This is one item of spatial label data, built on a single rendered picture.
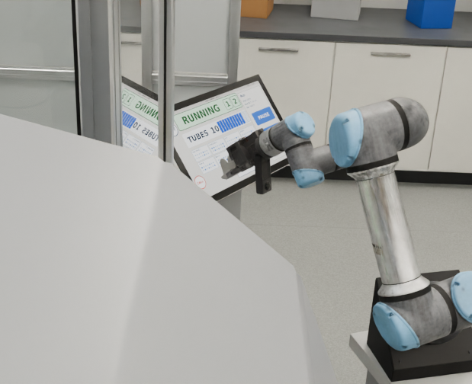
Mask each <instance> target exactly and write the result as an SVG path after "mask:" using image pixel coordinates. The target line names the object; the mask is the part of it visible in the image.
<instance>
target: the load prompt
mask: <svg viewBox="0 0 472 384"><path fill-rule="evenodd" d="M241 107H243V105H242V104H241V102H240V100H239V98H238V96H237V94H236V92H235V93H232V94H229V95H227V96H224V97H221V98H218V99H216V100H214V101H210V102H208V103H206V104H202V105H200V106H197V107H194V108H191V109H189V110H186V111H183V112H181V113H179V114H175V115H174V121H175V124H176V126H177V127H178V129H179V131H180V132H181V131H183V130H186V129H188V128H191V127H193V126H197V125H198V124H201V123H204V122H206V121H208V120H212V119H213V118H216V117H219V116H221V115H224V114H227V113H229V112H231V111H233V110H236V109H239V108H241Z"/></svg>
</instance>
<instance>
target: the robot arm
mask: <svg viewBox="0 0 472 384"><path fill-rule="evenodd" d="M428 129H429V116H428V114H427V112H426V110H425V108H424V107H423V106H422V105H421V104H420V103H419V102H417V101H414V100H413V99H410V98H391V99H388V100H386V101H381V102H377V103H375V104H369V105H366V106H363V107H358V108H352V109H350V110H348V111H346V112H342V113H340V114H338V115H336V116H335V117H334V119H333V120H332V122H331V125H330V128H329V144H327V145H324V146H319V147H316V148H314V147H313V144H312V142H311V140H310V137H311V136H312V135H313V134H314V133H315V123H314V122H313V119H312V117H311V116H310V115H309V114H307V113H305V112H303V111H298V112H296V113H295V114H292V115H290V116H287V117H286V118H285V119H283V120H282V121H281V122H279V123H277V124H275V125H274V126H272V127H271V128H269V129H267V130H266V131H264V130H263V128H261V129H259V130H256V131H254V132H253V133H252V134H250V135H249V136H247V137H245V136H244V137H243V138H240V140H239V141H237V142H235V143H233V144H232V145H230V146H229V147H227V148H226V150H227V152H228V154H229V155H228V157H227V161H228V162H227V161H226V160H225V159H224V158H222V159H221V160H220V165H221V168H222V170H223V176H222V177H221V178H222V179H226V180H227V179H229V178H231V177H233V176H235V175H236V174H238V173H240V172H243V171H245V170H247V169H249V168H251V167H253V166H255V185H256V193H257V194H265V193H267V192H269V191H271V164H270V158H272V157H275V156H277V155H279V154H281V153H282V152H285V154H286V156H287V160H288V162H289V165H290V167H291V170H292V175H293V176H294V178H295V180H296V182H297V186H298V187H299V188H308V187H312V186H315V185H318V184H320V183H322V182H323V181H324V179H325V178H324V175H325V174H328V173H330V172H334V171H338V170H340V169H343V168H345V169H346V172H347V175H349V176H351V177H352V178H354V179H355V180H356V183H357V186H358V192H359V195H360V198H361V203H362V206H363V210H364V215H365V219H366V222H367V225H368V230H369V233H370V237H371V242H372V245H373V249H374V254H375V257H376V260H377V265H378V269H379V272H380V278H381V281H382V286H381V287H380V289H379V290H378V292H377V294H378V297H379V300H380V302H378V303H376V305H375V306H374V307H373V317H374V322H375V325H376V326H377V329H378V331H379V332H380V334H381V336H382V337H383V339H384V340H385V341H386V342H387V343H388V344H389V345H390V346H391V347H392V348H394V349H395V350H399V351H405V350H410V349H413V348H418V347H419V346H421V345H424V344H427V343H430V344H442V343H445V342H448V341H450V340H452V339H454V338H455V337H457V336H458V335H459V333H460V332H461V330H463V329H465V328H469V327H470V326H472V271H466V272H460V273H459V274H457V275H456V276H454V277H451V278H448V279H446V280H443V281H440V282H438V281H429V280H427V279H426V278H424V277H423V276H422V275H421V273H420V270H419V265H418V262H417V259H416V253H415V250H414V247H413V241H412V238H411V235H410V231H409V226H408V222H407V219H406V214H405V210H404V207H403V201H402V198H401V195H400V190H399V187H398V183H397V178H396V175H395V171H394V170H395V167H396V166H397V164H398V163H399V161H400V160H399V158H398V154H397V152H399V151H402V150H404V149H408V148H410V147H412V146H414V145H416V144H417V143H419V142H420V141H421V140H422V139H423V138H424V137H425V135H426V133H427V132H428Z"/></svg>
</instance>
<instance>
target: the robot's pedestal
mask: <svg viewBox="0 0 472 384"><path fill-rule="evenodd" d="M367 339H368V331H361V332H357V333H352V334H350V338H349V347H350V348H351V349H352V350H353V352H354V353H355V354H356V356H357V357H358V358H359V360H360V361H361V362H362V363H363V364H364V366H365V367H366V368H367V369H368V371H367V377H366V383H365V384H472V372H466V373H455V374H449V375H443V376H433V377H426V378H421V379H409V380H403V381H397V382H391V381H390V379H389V378H388V376H387V374H386V373H385V372H384V370H383V368H382V367H381V365H380V364H379V363H378V361H377V359H376V357H375V356H374V355H373V353H372V352H371V349H370V348H369V346H368V345H367Z"/></svg>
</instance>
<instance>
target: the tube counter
mask: <svg viewBox="0 0 472 384"><path fill-rule="evenodd" d="M250 122H251V120H250V119H249V116H248V114H247V113H246V111H245V110H242V111H240V112H238V113H235V114H232V115H230V116H228V117H224V118H223V119H220V120H217V121H215V122H212V123H209V124H208V127H209V129H210V131H211V132H212V134H213V136H214V137H216V136H219V135H221V134H224V133H226V132H229V131H230V130H234V129H235V128H238V127H240V126H243V125H245V124H247V123H250Z"/></svg>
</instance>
